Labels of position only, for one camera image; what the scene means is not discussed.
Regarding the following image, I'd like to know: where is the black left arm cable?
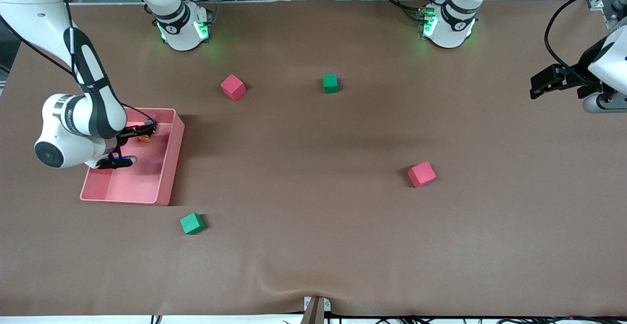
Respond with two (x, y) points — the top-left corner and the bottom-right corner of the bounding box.
(545, 0), (627, 82)

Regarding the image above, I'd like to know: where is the pink plastic bin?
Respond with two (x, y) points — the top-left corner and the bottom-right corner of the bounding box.
(80, 107), (185, 206)

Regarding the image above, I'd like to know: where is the brown table mat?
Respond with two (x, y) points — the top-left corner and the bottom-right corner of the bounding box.
(0, 0), (627, 317)

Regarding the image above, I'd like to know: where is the aluminium camera mount post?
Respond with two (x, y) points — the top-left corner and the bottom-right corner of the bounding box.
(303, 296), (332, 324)

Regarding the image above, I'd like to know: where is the pink foam cube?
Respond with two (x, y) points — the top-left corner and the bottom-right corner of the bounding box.
(220, 74), (247, 102)
(408, 161), (437, 188)

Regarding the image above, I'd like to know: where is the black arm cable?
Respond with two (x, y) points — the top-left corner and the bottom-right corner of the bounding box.
(545, 0), (627, 82)
(0, 0), (157, 124)

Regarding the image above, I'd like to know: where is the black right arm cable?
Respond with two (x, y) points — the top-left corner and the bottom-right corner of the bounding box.
(0, 0), (157, 124)

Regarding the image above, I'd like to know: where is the orange capped black button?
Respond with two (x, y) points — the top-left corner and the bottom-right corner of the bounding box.
(139, 121), (158, 143)

